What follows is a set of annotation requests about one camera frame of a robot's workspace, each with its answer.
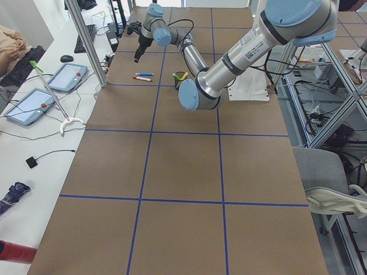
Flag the far teach pendant tablet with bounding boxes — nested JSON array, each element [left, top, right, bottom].
[[48, 62, 88, 92]]

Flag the grey office chair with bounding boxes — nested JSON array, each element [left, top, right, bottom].
[[292, 147, 366, 219]]

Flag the black keyboard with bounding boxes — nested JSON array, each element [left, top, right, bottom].
[[73, 24, 97, 54]]

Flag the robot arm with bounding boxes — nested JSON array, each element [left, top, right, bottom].
[[127, 0, 339, 111]]

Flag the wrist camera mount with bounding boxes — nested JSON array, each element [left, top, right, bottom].
[[127, 21, 142, 36]]

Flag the black mesh pen cup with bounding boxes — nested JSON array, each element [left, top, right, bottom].
[[173, 71, 188, 91]]

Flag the red cylinder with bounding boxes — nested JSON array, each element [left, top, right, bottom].
[[1, 240, 37, 264]]

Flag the black computer mouse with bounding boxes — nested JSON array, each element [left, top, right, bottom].
[[60, 54, 74, 63]]

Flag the aluminium frame rack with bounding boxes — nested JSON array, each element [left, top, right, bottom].
[[271, 37, 366, 274]]

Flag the red capped white pen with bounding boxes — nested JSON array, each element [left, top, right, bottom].
[[132, 75, 152, 82]]

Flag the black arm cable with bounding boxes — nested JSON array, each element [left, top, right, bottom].
[[166, 18, 276, 87]]

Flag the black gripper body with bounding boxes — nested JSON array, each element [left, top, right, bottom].
[[138, 34, 153, 52]]

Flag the aluminium frame column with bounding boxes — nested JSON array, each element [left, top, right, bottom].
[[65, 0, 107, 88]]

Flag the folded blue umbrella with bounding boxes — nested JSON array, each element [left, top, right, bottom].
[[1, 182, 31, 215]]

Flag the white curved stand foot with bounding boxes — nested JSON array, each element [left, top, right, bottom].
[[60, 117, 85, 137]]

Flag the teach pendant tablet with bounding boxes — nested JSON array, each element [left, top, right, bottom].
[[48, 62, 88, 92], [4, 88, 54, 126]]

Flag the green highlighter pen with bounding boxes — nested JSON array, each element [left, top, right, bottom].
[[172, 73, 181, 81]]

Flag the blue pen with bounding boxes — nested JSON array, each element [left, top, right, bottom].
[[135, 72, 155, 77]]

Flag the small black square pad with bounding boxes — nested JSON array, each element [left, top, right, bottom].
[[25, 156, 38, 168]]

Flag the yellow highlighter pen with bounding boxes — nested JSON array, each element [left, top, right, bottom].
[[181, 72, 188, 81]]

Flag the metal rod with green clip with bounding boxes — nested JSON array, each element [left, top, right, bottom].
[[29, 60, 70, 121]]

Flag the near teach pendant tablet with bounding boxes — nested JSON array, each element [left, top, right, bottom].
[[4, 88, 54, 126]]

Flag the seated person in beige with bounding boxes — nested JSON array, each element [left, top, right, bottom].
[[1, 25, 46, 87]]

